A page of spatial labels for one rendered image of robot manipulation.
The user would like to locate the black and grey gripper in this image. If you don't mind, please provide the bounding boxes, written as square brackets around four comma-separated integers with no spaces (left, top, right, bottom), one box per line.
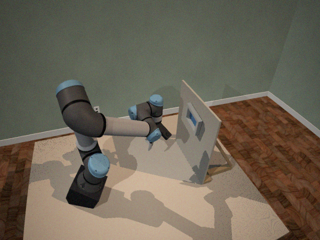
[145,121,162,151]

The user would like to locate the brown wooden stand brace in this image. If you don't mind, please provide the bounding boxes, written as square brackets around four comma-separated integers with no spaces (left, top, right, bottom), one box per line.
[203,140,233,184]

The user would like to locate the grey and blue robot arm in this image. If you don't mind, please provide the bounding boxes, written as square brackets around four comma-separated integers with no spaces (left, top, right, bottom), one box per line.
[56,79,172,194]

